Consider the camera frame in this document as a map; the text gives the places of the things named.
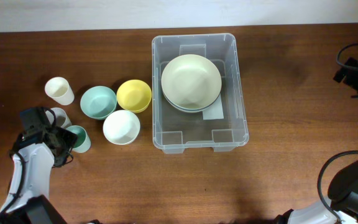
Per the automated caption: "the translucent grey plastic cup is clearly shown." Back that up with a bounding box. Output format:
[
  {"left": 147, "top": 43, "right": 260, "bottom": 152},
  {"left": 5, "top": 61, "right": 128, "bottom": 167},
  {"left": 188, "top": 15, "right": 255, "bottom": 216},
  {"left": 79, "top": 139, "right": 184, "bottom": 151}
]
[{"left": 45, "top": 108, "right": 72, "bottom": 129}]

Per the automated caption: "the mint green plastic cup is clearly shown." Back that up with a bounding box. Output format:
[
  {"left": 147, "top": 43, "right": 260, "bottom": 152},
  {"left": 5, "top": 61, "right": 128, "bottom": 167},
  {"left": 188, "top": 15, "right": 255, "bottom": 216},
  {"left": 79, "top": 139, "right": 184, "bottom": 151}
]
[{"left": 67, "top": 125, "right": 91, "bottom": 153}]

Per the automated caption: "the dark blue plate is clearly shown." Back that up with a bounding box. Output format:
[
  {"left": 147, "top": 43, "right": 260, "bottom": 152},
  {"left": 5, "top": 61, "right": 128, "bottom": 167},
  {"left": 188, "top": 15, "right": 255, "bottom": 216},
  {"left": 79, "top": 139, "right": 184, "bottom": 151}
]
[{"left": 163, "top": 93, "right": 217, "bottom": 112}]

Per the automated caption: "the beige plate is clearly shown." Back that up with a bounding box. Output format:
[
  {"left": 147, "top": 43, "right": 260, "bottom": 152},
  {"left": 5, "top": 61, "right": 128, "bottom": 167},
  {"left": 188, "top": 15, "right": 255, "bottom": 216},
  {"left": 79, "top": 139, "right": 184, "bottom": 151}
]
[{"left": 161, "top": 54, "right": 222, "bottom": 111}]

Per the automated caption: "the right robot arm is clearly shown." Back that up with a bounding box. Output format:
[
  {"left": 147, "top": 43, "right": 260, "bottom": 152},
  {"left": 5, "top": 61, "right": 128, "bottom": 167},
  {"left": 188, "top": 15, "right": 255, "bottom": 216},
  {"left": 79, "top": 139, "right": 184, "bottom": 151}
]
[{"left": 273, "top": 58, "right": 358, "bottom": 223}]

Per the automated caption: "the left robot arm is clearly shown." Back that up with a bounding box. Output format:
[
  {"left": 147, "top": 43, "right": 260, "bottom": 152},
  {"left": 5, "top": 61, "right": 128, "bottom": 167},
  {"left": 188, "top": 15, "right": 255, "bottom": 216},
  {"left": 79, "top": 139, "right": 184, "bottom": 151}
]
[{"left": 0, "top": 107, "right": 78, "bottom": 223}]

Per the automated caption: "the cream plastic cup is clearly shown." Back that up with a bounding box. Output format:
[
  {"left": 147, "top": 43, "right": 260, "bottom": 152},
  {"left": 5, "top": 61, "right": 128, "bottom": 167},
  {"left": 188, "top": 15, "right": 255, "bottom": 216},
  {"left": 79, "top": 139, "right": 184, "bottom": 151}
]
[{"left": 44, "top": 77, "right": 75, "bottom": 106}]

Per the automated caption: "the mint green bowl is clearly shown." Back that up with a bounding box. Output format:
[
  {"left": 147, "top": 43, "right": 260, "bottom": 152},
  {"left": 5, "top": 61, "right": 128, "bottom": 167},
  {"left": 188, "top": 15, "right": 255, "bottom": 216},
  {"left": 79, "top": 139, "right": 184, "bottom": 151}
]
[{"left": 80, "top": 86, "right": 117, "bottom": 120}]

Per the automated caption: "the white bowl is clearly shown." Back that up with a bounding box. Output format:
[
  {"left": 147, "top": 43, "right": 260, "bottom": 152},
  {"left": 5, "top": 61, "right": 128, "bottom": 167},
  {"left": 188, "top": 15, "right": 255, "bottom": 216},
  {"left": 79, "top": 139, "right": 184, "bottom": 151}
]
[{"left": 103, "top": 110, "right": 140, "bottom": 145}]

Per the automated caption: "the yellow bowl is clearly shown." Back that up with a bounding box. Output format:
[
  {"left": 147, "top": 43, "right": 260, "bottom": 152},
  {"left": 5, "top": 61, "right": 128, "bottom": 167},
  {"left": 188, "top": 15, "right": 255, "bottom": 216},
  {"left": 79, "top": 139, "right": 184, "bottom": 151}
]
[{"left": 117, "top": 80, "right": 152, "bottom": 113}]

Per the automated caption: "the white label in bin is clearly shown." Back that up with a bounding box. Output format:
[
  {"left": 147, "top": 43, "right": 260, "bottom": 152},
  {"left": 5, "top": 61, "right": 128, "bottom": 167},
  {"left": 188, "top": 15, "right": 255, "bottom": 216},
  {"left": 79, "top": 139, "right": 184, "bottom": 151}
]
[{"left": 202, "top": 95, "right": 224, "bottom": 120}]

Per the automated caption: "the clear plastic storage bin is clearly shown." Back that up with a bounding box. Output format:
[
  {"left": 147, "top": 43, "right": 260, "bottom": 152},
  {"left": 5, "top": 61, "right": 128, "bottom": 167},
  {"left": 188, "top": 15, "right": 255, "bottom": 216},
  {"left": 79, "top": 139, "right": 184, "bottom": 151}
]
[{"left": 152, "top": 33, "right": 249, "bottom": 154}]

